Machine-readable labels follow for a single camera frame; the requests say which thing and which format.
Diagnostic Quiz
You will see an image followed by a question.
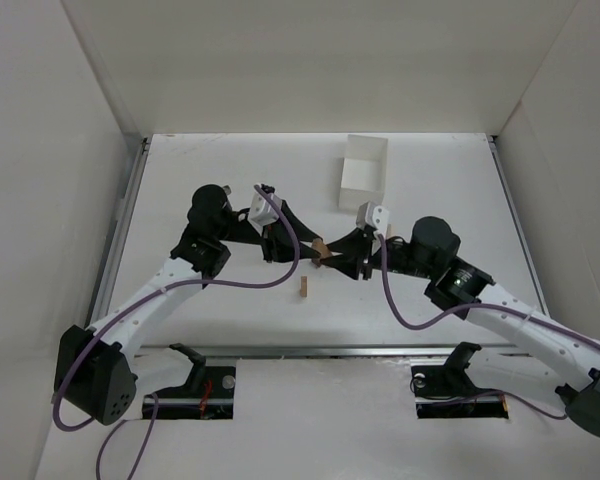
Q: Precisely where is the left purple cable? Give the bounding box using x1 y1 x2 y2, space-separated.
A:
52 184 302 480

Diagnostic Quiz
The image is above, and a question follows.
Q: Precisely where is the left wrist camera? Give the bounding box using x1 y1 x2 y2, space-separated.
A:
247 184 282 227

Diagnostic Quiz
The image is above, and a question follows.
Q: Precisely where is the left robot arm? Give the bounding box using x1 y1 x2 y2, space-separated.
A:
52 184 320 432

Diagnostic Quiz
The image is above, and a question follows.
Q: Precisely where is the white perforated box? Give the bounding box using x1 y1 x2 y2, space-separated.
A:
338 135 389 211

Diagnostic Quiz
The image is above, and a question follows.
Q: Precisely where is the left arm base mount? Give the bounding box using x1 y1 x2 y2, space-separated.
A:
138 343 236 420

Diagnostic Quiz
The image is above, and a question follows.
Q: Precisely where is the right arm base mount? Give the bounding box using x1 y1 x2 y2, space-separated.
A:
410 342 509 420

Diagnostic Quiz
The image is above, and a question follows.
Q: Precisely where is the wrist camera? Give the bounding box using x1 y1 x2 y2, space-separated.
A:
247 184 282 227
356 201 390 237

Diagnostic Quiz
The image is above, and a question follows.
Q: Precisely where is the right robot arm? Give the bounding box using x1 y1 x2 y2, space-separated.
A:
321 216 600 438

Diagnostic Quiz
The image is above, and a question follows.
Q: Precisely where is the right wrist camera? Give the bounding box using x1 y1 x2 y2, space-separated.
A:
356 201 390 237

